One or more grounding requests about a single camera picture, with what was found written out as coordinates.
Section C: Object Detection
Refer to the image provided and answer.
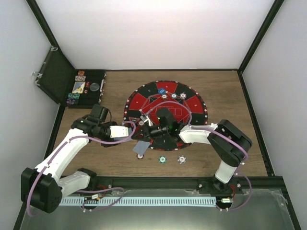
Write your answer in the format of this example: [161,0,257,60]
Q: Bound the purple chip stack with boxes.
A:
[177,155,187,164]

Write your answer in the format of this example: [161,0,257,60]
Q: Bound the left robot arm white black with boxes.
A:
[21,105,136,217]

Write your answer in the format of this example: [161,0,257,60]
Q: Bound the card deck in case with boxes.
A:
[72,81,85,94]

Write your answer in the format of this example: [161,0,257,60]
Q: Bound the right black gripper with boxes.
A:
[132,122,170,141]

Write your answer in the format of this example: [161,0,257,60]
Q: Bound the teal chips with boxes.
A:
[171,93,177,99]

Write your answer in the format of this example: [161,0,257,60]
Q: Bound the dealt blue backed card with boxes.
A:
[132,140,151,156]

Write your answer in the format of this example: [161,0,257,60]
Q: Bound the clear round dealer button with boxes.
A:
[90,83,100,92]

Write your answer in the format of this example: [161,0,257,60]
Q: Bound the round red black poker mat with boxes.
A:
[123,80,209,152]

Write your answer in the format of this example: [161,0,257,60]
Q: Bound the blue small blind button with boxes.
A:
[158,88,166,95]

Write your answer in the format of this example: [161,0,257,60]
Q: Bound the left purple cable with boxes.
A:
[26,121,137,218]

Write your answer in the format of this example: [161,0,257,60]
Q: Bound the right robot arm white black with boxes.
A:
[132,107,252,193]

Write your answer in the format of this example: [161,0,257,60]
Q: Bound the purple cable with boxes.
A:
[26,121,137,218]
[146,100,253,213]

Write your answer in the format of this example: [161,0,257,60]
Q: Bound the black poker chip case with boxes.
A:
[33,47,106,108]

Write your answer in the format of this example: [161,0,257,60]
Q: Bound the chips in case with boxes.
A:
[66,70,86,105]

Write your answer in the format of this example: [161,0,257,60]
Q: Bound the light blue slotted cable duct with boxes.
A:
[59,196,216,207]

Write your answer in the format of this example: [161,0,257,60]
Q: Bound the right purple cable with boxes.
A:
[146,100,253,213]

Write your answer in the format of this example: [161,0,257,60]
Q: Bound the triangular all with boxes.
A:
[129,117,138,124]

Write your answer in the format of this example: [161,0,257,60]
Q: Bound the teal chip stack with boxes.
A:
[159,156,167,164]

